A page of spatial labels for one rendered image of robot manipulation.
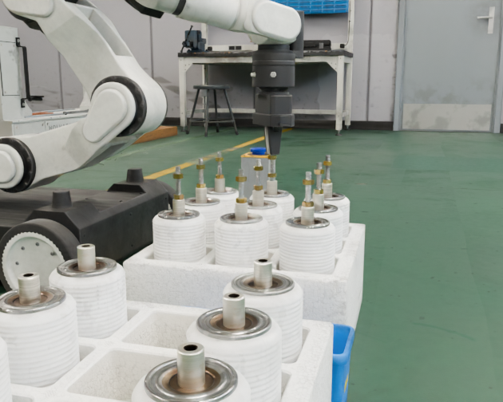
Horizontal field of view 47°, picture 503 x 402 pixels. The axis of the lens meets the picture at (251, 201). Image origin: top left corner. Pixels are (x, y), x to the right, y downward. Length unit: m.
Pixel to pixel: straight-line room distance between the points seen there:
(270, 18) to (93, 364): 0.73
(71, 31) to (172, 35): 5.22
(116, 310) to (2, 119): 2.95
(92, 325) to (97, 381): 0.08
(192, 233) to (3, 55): 2.77
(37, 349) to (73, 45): 0.93
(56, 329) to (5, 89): 3.07
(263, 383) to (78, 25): 1.05
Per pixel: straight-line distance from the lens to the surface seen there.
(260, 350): 0.56
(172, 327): 0.82
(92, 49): 1.44
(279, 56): 1.17
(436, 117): 6.05
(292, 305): 0.67
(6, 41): 3.71
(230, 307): 0.57
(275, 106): 1.17
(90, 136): 1.40
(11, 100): 3.71
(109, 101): 1.36
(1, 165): 1.56
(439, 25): 6.06
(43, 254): 1.30
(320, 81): 6.14
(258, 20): 1.14
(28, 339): 0.66
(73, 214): 1.32
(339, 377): 0.85
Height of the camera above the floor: 0.49
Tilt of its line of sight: 12 degrees down
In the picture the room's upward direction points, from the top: straight up
